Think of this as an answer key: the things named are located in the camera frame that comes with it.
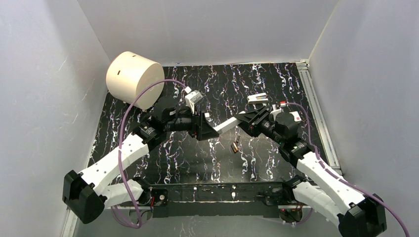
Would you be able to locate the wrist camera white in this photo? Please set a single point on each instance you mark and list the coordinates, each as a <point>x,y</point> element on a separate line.
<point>193,97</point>
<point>276,109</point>

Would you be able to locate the white remote control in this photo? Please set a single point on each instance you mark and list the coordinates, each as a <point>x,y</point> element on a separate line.
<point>227,125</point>

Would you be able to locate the white box with red labels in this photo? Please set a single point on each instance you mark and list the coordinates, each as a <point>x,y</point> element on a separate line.
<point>296,116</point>

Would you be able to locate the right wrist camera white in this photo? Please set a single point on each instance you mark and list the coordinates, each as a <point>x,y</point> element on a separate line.
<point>276,109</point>

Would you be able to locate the black base bar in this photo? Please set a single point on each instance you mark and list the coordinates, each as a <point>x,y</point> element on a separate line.
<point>265,199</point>

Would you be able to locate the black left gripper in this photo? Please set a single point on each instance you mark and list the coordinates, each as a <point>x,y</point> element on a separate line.
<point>200,126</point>

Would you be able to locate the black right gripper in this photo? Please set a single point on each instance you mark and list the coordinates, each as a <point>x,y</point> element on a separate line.
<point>262,118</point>

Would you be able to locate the small white charger device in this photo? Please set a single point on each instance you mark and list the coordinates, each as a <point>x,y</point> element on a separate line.
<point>260,98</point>

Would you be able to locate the large white cylinder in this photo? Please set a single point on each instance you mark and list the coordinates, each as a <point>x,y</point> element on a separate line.
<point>129,74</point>

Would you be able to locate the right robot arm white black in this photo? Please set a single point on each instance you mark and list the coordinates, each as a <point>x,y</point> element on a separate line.
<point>354,214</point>

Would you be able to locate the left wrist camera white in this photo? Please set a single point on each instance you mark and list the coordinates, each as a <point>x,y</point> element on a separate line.
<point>193,97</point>

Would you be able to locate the aluminium frame rail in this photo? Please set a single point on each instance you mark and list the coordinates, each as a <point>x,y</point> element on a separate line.
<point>330,154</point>

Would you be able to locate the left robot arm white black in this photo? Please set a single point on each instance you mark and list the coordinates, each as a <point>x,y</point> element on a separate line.
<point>88,192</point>

